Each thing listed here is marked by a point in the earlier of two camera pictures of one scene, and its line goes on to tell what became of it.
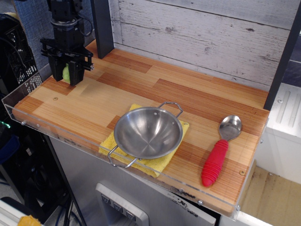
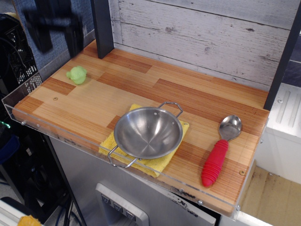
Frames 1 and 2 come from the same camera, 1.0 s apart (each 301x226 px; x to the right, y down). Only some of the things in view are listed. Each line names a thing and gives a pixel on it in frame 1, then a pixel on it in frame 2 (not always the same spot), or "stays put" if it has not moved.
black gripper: (67, 47) → (57, 13)
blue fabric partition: (35, 17) stays put
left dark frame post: (102, 17) stays put
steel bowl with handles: (146, 133) stays put
